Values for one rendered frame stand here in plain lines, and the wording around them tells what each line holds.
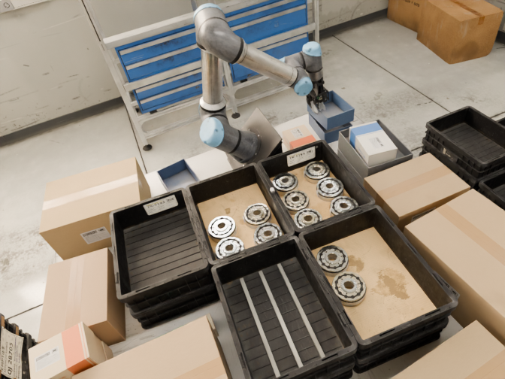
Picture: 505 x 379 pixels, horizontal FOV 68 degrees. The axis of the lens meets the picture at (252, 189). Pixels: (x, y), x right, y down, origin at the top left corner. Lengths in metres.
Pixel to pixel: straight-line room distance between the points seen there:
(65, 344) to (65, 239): 0.53
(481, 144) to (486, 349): 1.38
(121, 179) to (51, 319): 0.61
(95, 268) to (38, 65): 2.72
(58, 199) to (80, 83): 2.35
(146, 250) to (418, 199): 1.01
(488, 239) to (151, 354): 1.06
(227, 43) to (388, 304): 0.99
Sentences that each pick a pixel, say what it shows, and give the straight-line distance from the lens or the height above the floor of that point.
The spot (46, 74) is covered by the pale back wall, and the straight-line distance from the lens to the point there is 3.96.
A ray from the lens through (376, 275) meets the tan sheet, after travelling 1.29.
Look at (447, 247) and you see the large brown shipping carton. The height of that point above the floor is 0.90.
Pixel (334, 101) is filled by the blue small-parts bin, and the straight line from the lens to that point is 2.03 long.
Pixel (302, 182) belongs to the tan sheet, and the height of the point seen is 0.83.
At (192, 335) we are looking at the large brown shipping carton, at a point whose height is 0.90.
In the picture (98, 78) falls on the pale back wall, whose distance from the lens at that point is 3.98.
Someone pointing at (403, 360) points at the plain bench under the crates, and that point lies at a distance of 1.32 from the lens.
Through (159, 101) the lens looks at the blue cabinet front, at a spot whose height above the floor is 0.38.
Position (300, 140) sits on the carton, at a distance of 1.83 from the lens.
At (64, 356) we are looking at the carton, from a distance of 1.27.
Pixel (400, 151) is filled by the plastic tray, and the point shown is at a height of 0.81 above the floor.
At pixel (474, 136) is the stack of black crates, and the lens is 2.41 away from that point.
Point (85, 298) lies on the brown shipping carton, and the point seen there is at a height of 0.86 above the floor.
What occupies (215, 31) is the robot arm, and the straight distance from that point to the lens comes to 1.39.
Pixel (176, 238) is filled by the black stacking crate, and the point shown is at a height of 0.83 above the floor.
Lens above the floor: 1.92
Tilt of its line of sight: 45 degrees down
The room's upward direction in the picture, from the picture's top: 12 degrees counter-clockwise
